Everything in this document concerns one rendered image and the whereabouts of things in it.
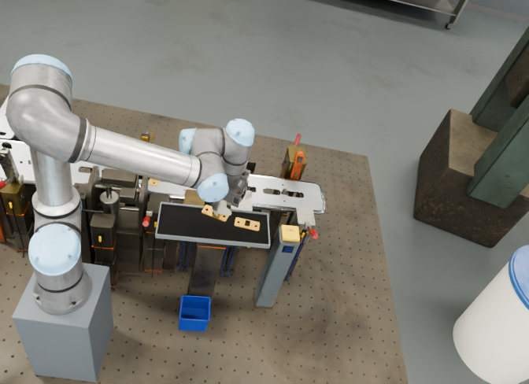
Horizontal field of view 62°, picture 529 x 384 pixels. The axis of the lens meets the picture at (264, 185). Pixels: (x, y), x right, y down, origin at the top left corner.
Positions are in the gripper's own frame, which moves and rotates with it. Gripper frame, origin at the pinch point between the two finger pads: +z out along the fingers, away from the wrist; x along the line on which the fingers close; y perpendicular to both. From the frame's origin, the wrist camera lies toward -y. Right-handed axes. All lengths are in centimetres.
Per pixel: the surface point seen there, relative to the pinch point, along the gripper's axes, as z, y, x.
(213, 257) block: 21.3, 3.1, -2.6
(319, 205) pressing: 24, 33, 43
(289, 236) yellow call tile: 7.5, 24.7, 7.3
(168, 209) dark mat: 7.6, -15.7, -1.3
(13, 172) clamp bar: 13, -70, -7
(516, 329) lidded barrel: 73, 150, 61
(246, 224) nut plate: 6.6, 10.1, 4.5
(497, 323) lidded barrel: 80, 145, 67
